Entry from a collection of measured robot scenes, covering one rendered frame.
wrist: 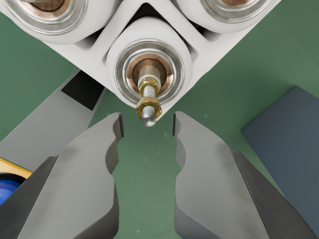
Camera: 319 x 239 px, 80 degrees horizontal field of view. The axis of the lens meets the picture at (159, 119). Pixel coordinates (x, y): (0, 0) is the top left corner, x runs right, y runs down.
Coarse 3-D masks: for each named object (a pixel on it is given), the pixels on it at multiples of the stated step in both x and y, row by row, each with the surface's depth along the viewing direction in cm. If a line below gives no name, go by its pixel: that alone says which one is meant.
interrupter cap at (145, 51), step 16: (128, 48) 19; (144, 48) 19; (160, 48) 19; (128, 64) 20; (144, 64) 20; (160, 64) 20; (176, 64) 20; (128, 80) 21; (160, 80) 21; (176, 80) 21; (128, 96) 22; (160, 96) 22
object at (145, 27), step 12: (132, 24) 24; (144, 24) 20; (156, 24) 20; (168, 24) 27; (120, 36) 19; (132, 36) 19; (144, 36) 19; (156, 36) 19; (168, 36) 19; (120, 48) 19; (180, 48) 19; (108, 60) 20; (108, 72) 21; (120, 96) 22; (180, 96) 22
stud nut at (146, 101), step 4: (144, 96) 14; (148, 96) 14; (140, 100) 14; (144, 100) 14; (148, 100) 14; (152, 100) 14; (156, 100) 14; (140, 104) 14; (144, 104) 14; (148, 104) 14; (152, 104) 14; (156, 104) 14; (136, 108) 14; (140, 108) 14; (156, 108) 14; (160, 108) 14; (140, 112) 14; (156, 112) 14; (160, 112) 14; (140, 116) 14; (156, 116) 14
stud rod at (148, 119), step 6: (144, 90) 17; (150, 90) 16; (150, 96) 15; (144, 108) 14; (150, 108) 13; (144, 114) 13; (150, 114) 13; (144, 120) 13; (150, 120) 13; (150, 126) 13
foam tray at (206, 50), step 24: (144, 0) 23; (168, 0) 23; (120, 24) 24; (192, 24) 34; (72, 48) 26; (96, 48) 26; (192, 48) 30; (216, 48) 26; (96, 72) 27; (192, 72) 28
